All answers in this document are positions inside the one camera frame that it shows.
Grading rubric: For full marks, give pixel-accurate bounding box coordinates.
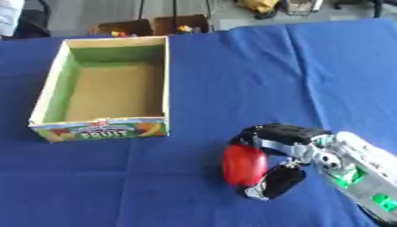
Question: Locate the red toy apple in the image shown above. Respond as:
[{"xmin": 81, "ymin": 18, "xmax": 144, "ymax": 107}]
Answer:
[{"xmin": 220, "ymin": 143, "xmax": 270, "ymax": 186}]

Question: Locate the cardboard box with green inside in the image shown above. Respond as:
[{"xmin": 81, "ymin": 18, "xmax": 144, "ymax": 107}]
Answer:
[{"xmin": 27, "ymin": 35, "xmax": 173, "ymax": 143}]

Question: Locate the black tripod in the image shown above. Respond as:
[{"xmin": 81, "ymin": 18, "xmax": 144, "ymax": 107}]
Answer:
[{"xmin": 135, "ymin": 0, "xmax": 214, "ymax": 28}]

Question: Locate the yellow bag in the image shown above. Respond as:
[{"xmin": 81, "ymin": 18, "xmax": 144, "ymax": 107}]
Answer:
[{"xmin": 236, "ymin": 0, "xmax": 283, "ymax": 20}]

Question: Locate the clear plastic container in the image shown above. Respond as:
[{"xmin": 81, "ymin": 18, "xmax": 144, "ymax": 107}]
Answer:
[{"xmin": 282, "ymin": 0, "xmax": 326, "ymax": 16}]

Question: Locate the brown cardboard box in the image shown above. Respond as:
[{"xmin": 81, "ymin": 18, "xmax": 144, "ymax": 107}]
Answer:
[
  {"xmin": 150, "ymin": 13, "xmax": 213, "ymax": 36},
  {"xmin": 87, "ymin": 19, "xmax": 155, "ymax": 37}
]

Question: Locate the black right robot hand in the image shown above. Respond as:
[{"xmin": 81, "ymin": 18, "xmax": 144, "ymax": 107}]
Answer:
[{"xmin": 228, "ymin": 122, "xmax": 345, "ymax": 202}]

